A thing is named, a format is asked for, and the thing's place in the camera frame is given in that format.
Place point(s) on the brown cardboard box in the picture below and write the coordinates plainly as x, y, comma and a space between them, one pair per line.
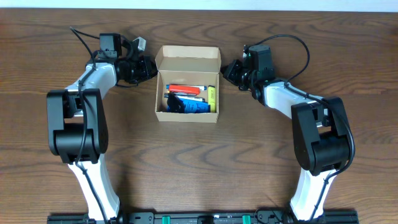
187, 65

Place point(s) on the blue capped whiteboard marker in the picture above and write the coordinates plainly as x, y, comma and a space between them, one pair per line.
201, 87

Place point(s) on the black capped whiteboard marker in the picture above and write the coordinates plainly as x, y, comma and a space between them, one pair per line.
187, 97

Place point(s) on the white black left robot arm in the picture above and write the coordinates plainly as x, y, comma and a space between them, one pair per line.
77, 128

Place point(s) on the red stapler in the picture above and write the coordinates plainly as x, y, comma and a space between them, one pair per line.
190, 90

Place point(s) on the blue magnetic whiteboard duster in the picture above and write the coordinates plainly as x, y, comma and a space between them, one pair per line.
196, 106

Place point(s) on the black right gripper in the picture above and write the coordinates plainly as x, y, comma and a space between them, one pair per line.
234, 72

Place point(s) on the black correction tape dispenser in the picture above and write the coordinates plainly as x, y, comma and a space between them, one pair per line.
174, 104

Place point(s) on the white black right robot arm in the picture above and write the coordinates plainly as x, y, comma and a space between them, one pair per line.
323, 141

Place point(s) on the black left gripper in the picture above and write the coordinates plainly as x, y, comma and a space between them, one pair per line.
147, 68

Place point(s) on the yellow highlighter pen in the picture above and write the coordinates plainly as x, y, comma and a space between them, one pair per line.
212, 98

